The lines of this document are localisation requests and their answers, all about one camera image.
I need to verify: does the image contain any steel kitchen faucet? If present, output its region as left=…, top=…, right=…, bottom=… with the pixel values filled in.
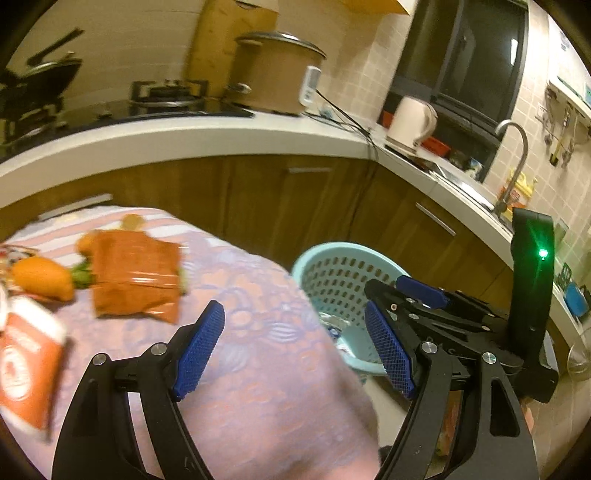
left=493, top=120, right=530, bottom=222

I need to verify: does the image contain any wooden kitchen cabinet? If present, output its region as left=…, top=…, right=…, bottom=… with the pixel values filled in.
left=0, top=152, right=568, bottom=352

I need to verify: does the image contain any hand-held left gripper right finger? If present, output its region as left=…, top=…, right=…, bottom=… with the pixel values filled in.
left=364, top=302, right=541, bottom=480

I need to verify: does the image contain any pink lace tablecloth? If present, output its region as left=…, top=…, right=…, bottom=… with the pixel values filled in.
left=0, top=205, right=382, bottom=480

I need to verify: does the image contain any black gas stove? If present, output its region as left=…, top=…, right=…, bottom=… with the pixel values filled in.
left=128, top=79, right=254, bottom=118

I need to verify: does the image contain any steel kitchen sink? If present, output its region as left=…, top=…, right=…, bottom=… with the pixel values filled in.
left=427, top=161, right=514, bottom=227

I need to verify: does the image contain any wall utensil rack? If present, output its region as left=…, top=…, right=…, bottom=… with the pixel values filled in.
left=538, top=78, right=591, bottom=168

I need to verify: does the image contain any clear glass bowl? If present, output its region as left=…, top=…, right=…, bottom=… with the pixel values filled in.
left=565, top=344, right=591, bottom=384

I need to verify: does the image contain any beige rice cooker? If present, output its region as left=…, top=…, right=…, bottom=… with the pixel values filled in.
left=225, top=30, right=328, bottom=116

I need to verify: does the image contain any dark window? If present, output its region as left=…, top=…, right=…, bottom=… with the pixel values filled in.
left=392, top=0, right=530, bottom=137

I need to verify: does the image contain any light blue perforated basket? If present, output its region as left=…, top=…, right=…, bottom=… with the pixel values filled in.
left=291, top=241, right=407, bottom=377

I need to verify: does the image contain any black power cable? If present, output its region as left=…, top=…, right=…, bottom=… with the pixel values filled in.
left=316, top=91, right=376, bottom=139

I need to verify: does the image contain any black wok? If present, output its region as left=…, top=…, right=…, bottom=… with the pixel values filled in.
left=0, top=28, right=85, bottom=134

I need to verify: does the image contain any orange paper cup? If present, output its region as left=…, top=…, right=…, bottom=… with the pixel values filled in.
left=0, top=298, right=68, bottom=437

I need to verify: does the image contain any red plastic container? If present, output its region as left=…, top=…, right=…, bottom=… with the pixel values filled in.
left=420, top=136, right=452, bottom=156

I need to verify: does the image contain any yellow dish bottle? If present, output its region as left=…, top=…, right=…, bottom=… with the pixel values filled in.
left=498, top=170, right=537, bottom=209

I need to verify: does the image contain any blue plastic container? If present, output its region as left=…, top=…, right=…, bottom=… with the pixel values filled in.
left=564, top=281, right=591, bottom=320

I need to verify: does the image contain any colourful snack packet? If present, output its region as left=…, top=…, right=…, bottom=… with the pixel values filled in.
left=0, top=244, right=40, bottom=296

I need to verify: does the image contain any tan toy bread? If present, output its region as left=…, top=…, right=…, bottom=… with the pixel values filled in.
left=118, top=214, right=149, bottom=234

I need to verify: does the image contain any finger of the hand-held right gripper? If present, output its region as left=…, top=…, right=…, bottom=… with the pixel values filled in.
left=396, top=275, right=511, bottom=334
left=364, top=279, right=509, bottom=358

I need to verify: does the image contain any orange-red snack bag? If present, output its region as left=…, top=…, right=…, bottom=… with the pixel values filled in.
left=90, top=229, right=182, bottom=325

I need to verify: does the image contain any white electric kettle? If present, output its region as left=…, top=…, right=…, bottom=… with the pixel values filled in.
left=385, top=96, right=438, bottom=157

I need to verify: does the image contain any wooden cutting board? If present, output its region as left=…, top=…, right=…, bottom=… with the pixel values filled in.
left=187, top=0, right=280, bottom=86

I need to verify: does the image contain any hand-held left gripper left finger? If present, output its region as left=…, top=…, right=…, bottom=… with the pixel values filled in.
left=51, top=300, right=227, bottom=480

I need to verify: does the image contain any orange toy carrot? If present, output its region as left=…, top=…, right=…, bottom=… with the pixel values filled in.
left=11, top=257, right=75, bottom=303

